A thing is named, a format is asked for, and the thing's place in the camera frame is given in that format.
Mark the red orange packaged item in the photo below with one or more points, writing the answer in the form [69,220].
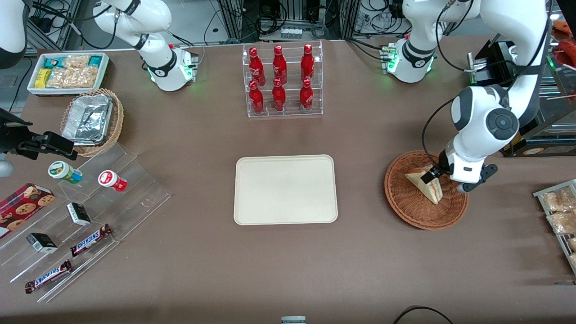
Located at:
[568,48]

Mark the red-lidded small jar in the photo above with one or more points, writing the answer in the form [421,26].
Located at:
[108,178]

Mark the green sunflower-label jar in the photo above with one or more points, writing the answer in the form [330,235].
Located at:
[60,170]

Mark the cream rectangular plastic tray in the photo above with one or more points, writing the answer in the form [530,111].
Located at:
[270,189]

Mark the triangular sandwich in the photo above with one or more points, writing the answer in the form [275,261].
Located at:
[429,191]

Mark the clear acrylic stepped display stand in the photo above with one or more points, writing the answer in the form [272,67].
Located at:
[135,198]

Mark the clear bag of pastries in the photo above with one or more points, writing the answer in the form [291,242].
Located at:
[572,244]
[562,222]
[558,200]
[573,261]

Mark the black metal shelf frame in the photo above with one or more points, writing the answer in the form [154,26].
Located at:
[495,58]

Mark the small dark green box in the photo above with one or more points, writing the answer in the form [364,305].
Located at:
[41,243]
[78,213]

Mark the Snickers chocolate bar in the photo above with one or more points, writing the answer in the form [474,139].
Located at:
[90,240]
[47,276]

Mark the brown round wicker basket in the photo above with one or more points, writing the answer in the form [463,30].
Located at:
[414,207]

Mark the small grey device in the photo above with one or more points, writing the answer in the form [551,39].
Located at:
[293,320]

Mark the silver foil packets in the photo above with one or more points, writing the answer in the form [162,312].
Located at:
[87,119]

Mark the yellow snack packet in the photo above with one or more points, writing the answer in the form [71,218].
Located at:
[42,78]

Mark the red tartan cookie box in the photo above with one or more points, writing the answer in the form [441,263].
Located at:
[22,207]

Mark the white plastic snack bin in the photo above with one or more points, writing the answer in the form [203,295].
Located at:
[63,92]

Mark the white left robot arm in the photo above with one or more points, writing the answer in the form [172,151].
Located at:
[486,117]

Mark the teal snack packet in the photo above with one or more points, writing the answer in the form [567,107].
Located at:
[95,60]
[53,62]

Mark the clear bag of crackers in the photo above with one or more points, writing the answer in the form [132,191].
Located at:
[72,77]
[75,60]

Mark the red cola bottle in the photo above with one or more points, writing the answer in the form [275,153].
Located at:
[306,94]
[255,63]
[256,96]
[279,95]
[308,60]
[279,63]

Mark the clear acrylic bottle rack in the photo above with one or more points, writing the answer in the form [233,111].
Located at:
[290,112]

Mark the white power strip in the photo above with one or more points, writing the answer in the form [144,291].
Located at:
[291,33]

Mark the light wicker basket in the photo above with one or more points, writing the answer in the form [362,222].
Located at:
[117,121]

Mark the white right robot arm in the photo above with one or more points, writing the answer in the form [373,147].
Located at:
[168,67]

